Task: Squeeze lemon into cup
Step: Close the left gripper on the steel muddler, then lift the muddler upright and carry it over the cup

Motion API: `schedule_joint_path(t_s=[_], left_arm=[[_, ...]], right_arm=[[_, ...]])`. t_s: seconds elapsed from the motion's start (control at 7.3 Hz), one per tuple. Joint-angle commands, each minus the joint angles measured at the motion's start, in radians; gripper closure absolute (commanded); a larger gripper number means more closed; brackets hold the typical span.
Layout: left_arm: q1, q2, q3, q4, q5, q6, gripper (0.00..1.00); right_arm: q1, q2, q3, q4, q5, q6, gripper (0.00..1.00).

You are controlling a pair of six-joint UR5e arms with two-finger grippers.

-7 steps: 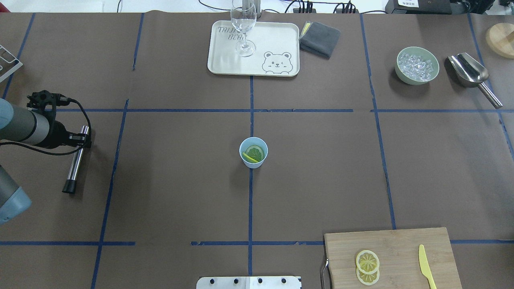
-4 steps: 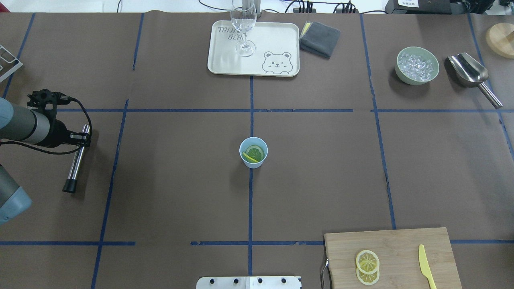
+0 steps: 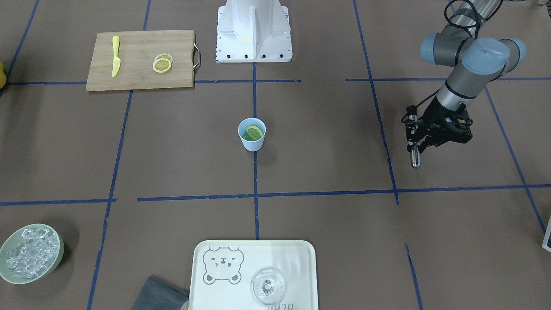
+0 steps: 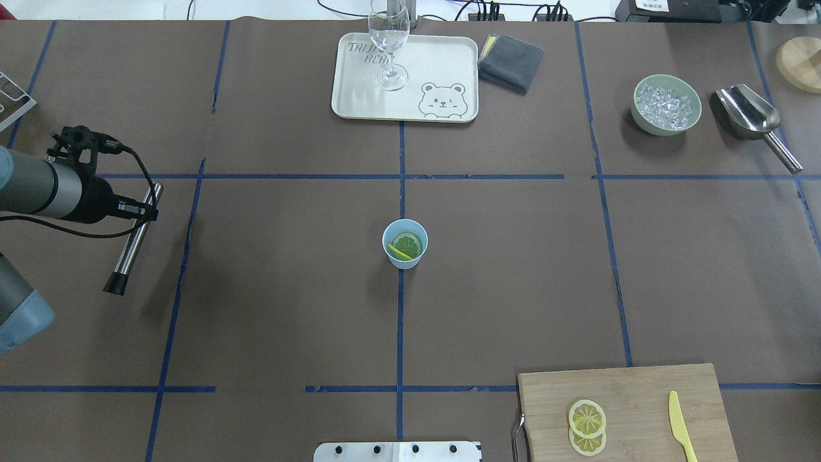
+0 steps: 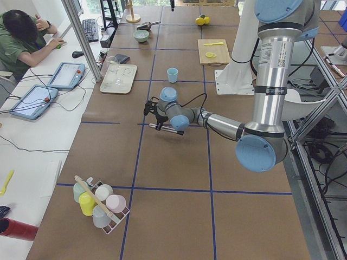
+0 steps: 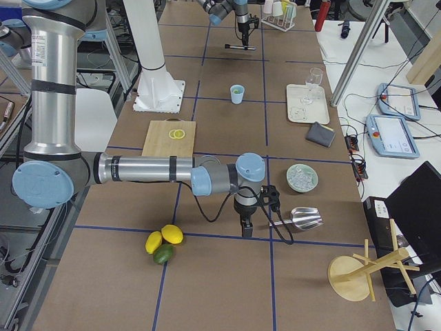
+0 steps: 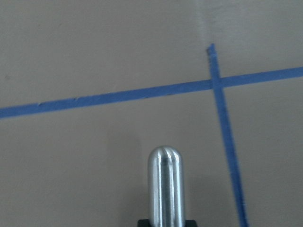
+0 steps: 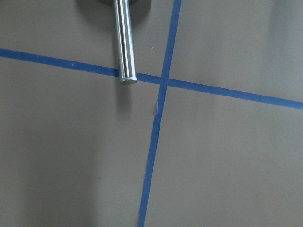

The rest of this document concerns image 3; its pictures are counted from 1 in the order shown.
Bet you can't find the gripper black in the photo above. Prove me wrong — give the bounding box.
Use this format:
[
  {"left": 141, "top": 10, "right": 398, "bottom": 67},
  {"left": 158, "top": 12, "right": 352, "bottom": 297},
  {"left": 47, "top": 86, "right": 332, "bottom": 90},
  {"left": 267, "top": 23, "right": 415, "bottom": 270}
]
[{"left": 401, "top": 98, "right": 474, "bottom": 154}]

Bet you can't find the steel muddler black tip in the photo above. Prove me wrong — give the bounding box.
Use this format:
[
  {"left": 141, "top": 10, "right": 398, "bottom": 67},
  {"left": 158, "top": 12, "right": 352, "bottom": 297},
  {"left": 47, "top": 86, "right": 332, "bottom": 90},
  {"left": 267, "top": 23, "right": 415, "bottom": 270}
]
[{"left": 408, "top": 115, "right": 421, "bottom": 169}]

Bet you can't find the lemon slice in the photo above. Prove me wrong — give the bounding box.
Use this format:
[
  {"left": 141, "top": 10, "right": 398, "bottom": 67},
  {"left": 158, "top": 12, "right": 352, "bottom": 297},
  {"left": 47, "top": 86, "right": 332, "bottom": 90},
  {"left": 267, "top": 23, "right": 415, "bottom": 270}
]
[
  {"left": 155, "top": 53, "right": 173, "bottom": 62},
  {"left": 243, "top": 125, "right": 264, "bottom": 141},
  {"left": 152, "top": 58, "right": 173, "bottom": 74}
]

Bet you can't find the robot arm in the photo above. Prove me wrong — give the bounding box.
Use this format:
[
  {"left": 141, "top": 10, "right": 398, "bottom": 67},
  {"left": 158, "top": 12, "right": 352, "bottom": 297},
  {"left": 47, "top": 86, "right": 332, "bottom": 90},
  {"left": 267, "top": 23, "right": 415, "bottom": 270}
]
[{"left": 402, "top": 0, "right": 527, "bottom": 157}]

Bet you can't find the blue paper cup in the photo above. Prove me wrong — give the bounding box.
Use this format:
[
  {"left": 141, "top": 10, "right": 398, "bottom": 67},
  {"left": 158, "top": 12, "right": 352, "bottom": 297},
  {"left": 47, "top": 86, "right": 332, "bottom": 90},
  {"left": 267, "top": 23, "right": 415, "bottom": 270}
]
[{"left": 238, "top": 118, "right": 267, "bottom": 152}]

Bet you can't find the yellow lemon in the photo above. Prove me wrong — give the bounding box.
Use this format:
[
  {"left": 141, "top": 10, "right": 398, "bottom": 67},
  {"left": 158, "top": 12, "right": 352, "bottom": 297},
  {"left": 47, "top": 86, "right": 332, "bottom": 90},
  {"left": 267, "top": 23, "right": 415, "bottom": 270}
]
[{"left": 0, "top": 62, "right": 7, "bottom": 90}]

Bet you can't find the clear wine glass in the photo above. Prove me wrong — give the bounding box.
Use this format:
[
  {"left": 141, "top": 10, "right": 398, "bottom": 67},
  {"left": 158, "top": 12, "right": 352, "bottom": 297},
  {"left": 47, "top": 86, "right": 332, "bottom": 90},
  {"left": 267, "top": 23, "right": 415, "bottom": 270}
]
[{"left": 250, "top": 267, "right": 287, "bottom": 307}]

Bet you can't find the cream bear tray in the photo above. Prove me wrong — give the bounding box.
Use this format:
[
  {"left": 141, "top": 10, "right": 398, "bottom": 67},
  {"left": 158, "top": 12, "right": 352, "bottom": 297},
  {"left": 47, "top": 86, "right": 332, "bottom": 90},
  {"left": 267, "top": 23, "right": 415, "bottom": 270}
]
[{"left": 188, "top": 241, "right": 319, "bottom": 310}]

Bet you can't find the bamboo cutting board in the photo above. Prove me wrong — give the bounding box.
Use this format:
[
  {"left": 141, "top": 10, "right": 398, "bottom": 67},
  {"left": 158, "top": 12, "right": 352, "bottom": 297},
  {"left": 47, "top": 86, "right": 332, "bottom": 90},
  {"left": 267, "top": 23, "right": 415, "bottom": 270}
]
[{"left": 85, "top": 30, "right": 201, "bottom": 92}]

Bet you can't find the grey folded cloth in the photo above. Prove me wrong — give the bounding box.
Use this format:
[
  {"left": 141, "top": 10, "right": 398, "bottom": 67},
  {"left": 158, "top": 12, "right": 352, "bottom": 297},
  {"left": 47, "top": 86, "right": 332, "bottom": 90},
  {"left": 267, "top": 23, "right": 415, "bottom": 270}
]
[{"left": 132, "top": 277, "right": 189, "bottom": 310}]

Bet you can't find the yellow plastic knife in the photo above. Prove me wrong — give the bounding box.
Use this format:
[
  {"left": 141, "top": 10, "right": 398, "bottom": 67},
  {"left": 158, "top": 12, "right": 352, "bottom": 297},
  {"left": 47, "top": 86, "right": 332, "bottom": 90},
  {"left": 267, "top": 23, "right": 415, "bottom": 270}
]
[{"left": 111, "top": 35, "right": 121, "bottom": 78}]

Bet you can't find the green bowl of ice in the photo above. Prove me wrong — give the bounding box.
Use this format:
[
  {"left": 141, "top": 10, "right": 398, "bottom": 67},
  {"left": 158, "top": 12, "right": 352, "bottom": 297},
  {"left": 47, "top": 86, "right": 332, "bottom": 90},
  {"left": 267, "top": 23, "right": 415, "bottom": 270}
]
[{"left": 0, "top": 223, "right": 65, "bottom": 285}]

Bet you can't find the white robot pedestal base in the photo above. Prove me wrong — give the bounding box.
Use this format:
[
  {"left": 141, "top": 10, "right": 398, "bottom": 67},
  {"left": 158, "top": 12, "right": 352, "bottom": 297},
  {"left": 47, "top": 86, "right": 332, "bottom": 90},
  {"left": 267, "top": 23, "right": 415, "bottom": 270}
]
[{"left": 215, "top": 0, "right": 293, "bottom": 63}]

